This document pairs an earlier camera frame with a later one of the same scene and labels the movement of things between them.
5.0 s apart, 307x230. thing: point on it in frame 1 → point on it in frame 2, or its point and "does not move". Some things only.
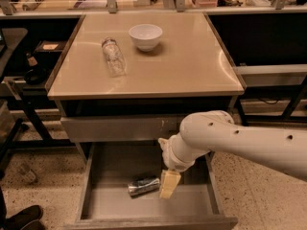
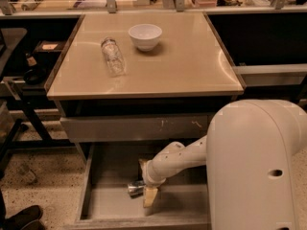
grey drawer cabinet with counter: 138,77 does not move
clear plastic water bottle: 114,57 does not move
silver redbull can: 144,186 does not move
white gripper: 168,155 → 149,175
